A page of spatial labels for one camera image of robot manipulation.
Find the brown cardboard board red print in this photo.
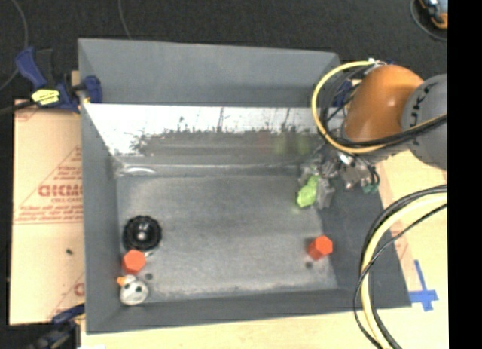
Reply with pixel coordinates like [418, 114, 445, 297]
[8, 99, 87, 326]

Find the black ribbed round knob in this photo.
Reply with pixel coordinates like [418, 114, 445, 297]
[122, 215, 163, 253]

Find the lime green toy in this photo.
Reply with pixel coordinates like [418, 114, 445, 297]
[296, 175, 322, 209]

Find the white toy duck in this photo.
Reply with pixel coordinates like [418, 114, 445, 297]
[116, 274, 150, 307]

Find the grey metal bin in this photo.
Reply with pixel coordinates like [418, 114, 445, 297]
[77, 37, 412, 334]

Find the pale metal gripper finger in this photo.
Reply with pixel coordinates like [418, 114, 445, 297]
[316, 176, 337, 210]
[299, 161, 322, 187]

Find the orange hexagonal block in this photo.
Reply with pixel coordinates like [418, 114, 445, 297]
[121, 249, 148, 275]
[307, 234, 334, 261]

